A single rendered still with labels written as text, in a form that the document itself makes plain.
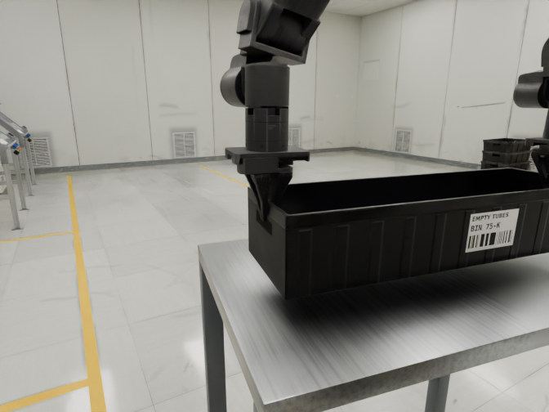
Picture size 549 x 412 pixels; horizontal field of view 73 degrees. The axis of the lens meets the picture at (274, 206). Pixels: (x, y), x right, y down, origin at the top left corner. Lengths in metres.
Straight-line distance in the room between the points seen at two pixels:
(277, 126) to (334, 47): 8.50
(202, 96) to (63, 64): 2.28
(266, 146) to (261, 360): 0.25
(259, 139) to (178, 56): 6.87
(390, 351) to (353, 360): 0.05
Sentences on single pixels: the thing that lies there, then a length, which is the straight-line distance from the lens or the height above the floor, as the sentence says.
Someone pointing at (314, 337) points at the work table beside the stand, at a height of 0.80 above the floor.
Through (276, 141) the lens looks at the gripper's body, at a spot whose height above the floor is 1.03.
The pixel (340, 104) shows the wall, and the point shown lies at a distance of 9.02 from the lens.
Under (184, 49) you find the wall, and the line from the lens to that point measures 7.37.
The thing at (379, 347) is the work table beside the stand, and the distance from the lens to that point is 0.49.
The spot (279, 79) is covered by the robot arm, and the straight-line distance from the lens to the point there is 0.47.
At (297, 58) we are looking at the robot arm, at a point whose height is 1.13.
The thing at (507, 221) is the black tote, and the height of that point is 0.91.
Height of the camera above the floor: 1.08
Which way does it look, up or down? 15 degrees down
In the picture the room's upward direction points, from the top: straight up
